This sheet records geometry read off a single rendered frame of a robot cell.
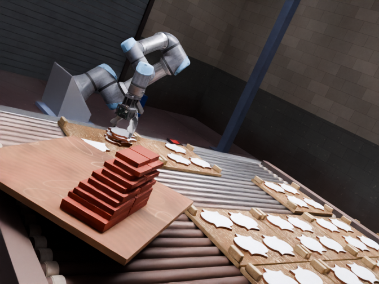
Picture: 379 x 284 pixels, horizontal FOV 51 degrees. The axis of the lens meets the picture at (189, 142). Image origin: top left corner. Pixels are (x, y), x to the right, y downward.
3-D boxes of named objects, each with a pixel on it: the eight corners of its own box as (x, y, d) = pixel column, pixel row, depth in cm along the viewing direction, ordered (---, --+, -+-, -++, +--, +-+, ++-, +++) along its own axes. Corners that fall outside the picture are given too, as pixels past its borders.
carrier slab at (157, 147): (129, 137, 213) (131, 135, 213) (185, 149, 240) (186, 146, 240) (163, 168, 188) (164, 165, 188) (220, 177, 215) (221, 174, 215)
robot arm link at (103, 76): (84, 74, 227) (104, 63, 232) (96, 94, 229) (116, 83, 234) (87, 70, 216) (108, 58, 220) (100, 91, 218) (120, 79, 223)
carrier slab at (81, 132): (56, 123, 186) (57, 120, 185) (129, 138, 212) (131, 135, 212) (82, 156, 160) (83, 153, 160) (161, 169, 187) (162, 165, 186)
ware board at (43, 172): (-46, 160, 96) (-44, 154, 96) (72, 140, 144) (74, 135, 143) (123, 266, 85) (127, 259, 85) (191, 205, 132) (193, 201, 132)
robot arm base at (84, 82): (65, 73, 219) (80, 65, 222) (75, 94, 229) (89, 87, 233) (76, 84, 209) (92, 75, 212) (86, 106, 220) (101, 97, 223)
